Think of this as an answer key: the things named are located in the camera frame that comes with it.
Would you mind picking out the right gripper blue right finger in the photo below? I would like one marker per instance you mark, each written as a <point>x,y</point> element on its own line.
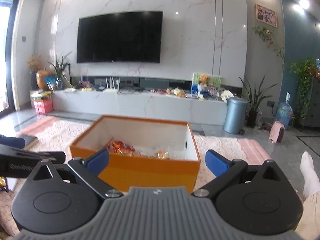
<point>226,172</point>

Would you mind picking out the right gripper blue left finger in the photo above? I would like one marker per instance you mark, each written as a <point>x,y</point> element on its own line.
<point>88,170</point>

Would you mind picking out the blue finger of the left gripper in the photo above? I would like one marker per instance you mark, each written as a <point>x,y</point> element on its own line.
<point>56,157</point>
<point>12,141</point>

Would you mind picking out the orange chip bag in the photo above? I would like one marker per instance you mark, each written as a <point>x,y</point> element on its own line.
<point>120,148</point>

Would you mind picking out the clear bag of nuts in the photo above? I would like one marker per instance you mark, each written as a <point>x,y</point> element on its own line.
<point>162,154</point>

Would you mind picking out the white clear snack packet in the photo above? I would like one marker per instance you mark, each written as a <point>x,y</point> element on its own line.
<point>146,151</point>

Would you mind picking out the grey metal trash bin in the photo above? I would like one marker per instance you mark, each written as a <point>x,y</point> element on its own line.
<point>235,116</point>

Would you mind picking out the pink storage box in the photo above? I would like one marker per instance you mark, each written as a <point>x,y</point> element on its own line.
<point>44,106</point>

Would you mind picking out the orange cardboard box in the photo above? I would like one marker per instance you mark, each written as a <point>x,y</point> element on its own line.
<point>125,171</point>

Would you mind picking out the white tv console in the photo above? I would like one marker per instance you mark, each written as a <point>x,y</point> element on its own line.
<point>142,105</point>

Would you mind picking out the pink small heater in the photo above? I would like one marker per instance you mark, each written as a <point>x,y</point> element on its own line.
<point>277,132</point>

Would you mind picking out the tall leafy floor plant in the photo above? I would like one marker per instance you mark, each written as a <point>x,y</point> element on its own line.
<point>255,95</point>

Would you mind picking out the brown round vase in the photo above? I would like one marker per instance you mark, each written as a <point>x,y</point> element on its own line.
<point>41,75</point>

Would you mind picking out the potted plant on console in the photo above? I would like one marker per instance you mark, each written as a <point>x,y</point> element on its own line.
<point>62,69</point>

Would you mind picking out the white wifi router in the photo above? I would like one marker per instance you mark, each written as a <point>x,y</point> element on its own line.
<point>112,85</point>

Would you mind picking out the blue water jug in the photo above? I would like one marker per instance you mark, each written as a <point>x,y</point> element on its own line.
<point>284,112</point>

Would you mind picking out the teddy bear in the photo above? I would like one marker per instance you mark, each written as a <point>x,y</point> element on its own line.
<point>204,80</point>

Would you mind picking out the white socked foot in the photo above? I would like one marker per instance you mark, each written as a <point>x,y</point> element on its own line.
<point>311,180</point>

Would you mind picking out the climbing green vine plant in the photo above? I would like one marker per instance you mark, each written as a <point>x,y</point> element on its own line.
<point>305,70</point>

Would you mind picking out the black wall television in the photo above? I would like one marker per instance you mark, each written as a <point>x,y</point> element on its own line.
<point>120,37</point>

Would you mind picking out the framed wall picture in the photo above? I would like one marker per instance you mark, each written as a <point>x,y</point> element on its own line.
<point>266,15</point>

